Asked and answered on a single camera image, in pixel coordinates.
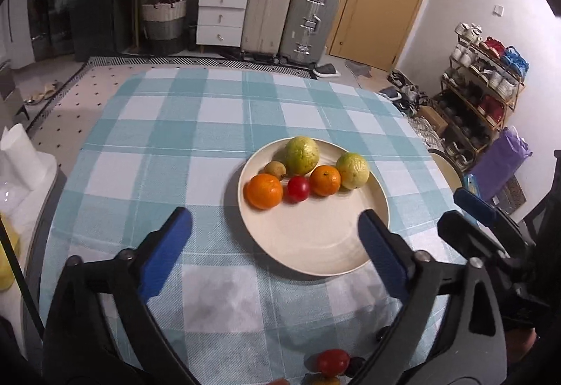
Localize white marble side table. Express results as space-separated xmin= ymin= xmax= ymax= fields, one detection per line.
xmin=0 ymin=151 xmax=60 ymax=263

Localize silver suitcase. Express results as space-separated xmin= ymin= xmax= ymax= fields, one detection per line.
xmin=279 ymin=0 xmax=342 ymax=67

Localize purple plastic bag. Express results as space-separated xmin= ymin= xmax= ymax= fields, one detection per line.
xmin=469 ymin=126 xmax=533 ymax=202

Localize cream trash bin black rim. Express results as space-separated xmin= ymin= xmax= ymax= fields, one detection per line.
xmin=427 ymin=149 xmax=464 ymax=195

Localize rows of racked shoes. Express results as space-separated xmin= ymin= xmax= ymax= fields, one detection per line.
xmin=442 ymin=21 xmax=529 ymax=169

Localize beige suitcase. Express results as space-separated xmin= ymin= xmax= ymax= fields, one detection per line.
xmin=240 ymin=0 xmax=296 ymax=57

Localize person's right hand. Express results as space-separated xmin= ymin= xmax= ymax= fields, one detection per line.
xmin=507 ymin=328 xmax=538 ymax=366

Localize white paper towel roll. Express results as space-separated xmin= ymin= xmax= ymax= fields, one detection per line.
xmin=0 ymin=123 xmax=45 ymax=188

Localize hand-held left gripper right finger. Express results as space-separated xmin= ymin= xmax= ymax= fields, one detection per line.
xmin=351 ymin=209 xmax=509 ymax=385

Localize black slipper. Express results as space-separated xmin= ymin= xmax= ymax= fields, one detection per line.
xmin=311 ymin=63 xmax=343 ymax=79

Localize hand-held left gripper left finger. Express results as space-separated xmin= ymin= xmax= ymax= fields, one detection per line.
xmin=41 ymin=207 xmax=194 ymax=385

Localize large green guava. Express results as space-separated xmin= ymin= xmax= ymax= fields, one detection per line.
xmin=284 ymin=136 xmax=320 ymax=176

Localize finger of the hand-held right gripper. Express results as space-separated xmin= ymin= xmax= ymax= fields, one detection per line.
xmin=453 ymin=187 xmax=536 ymax=246
xmin=437 ymin=211 xmax=515 ymax=277

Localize cream round plate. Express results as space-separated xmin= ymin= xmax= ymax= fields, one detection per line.
xmin=238 ymin=137 xmax=390 ymax=277

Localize small yellow fruit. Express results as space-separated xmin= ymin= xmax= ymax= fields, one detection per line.
xmin=307 ymin=373 xmax=343 ymax=385

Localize teal checked tablecloth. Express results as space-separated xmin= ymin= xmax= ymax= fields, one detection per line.
xmin=39 ymin=67 xmax=465 ymax=385

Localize grey low cabinet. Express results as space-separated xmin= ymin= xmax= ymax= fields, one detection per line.
xmin=0 ymin=61 xmax=29 ymax=121

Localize wooden shoe rack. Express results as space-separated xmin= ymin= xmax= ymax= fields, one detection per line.
xmin=440 ymin=23 xmax=527 ymax=171

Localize small green guava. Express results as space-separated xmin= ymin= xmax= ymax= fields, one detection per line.
xmin=336 ymin=152 xmax=370 ymax=190

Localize orange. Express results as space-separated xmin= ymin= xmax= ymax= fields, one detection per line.
xmin=244 ymin=173 xmax=284 ymax=211
xmin=309 ymin=165 xmax=342 ymax=197

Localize white drawer dresser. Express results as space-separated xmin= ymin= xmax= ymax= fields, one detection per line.
xmin=121 ymin=0 xmax=251 ymax=53

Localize dark grey refrigerator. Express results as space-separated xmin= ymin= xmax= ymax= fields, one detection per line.
xmin=68 ymin=0 xmax=141 ymax=62

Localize small olive brown fruit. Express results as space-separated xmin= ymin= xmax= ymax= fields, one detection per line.
xmin=264 ymin=161 xmax=287 ymax=181

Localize blue plastic bag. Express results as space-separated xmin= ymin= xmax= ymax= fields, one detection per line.
xmin=462 ymin=174 xmax=483 ymax=202

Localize red tomato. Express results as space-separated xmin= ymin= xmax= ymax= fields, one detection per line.
xmin=286 ymin=176 xmax=311 ymax=204
xmin=318 ymin=349 xmax=351 ymax=377

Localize pile of loose sneakers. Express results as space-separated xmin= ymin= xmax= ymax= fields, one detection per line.
xmin=379 ymin=70 xmax=443 ymax=140

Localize woven laundry basket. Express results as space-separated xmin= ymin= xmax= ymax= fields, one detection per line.
xmin=141 ymin=0 xmax=187 ymax=42

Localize brown cardboard box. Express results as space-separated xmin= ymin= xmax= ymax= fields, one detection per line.
xmin=418 ymin=105 xmax=448 ymax=136

